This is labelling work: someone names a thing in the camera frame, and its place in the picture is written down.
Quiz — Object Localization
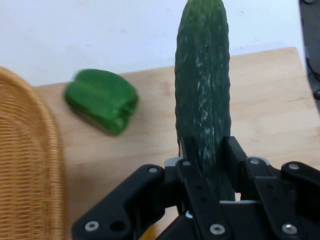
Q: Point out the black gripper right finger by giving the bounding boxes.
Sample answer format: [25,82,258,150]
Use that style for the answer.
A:
[221,136,320,240]

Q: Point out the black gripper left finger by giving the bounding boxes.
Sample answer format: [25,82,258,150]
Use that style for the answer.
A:
[71,136,234,240]

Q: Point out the dark green cucumber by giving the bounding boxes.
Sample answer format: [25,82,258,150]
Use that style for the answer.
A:
[174,0,231,202]

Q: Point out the bamboo cutting board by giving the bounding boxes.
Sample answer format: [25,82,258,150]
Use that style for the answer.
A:
[33,46,318,240]

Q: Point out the green bell pepper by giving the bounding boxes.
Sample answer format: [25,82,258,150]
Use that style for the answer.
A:
[62,68,140,137]

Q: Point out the black tripod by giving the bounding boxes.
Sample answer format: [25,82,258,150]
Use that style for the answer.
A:
[301,0,320,101]

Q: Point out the woven wicker basket with handles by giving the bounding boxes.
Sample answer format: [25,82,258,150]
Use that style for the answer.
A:
[0,66,68,240]

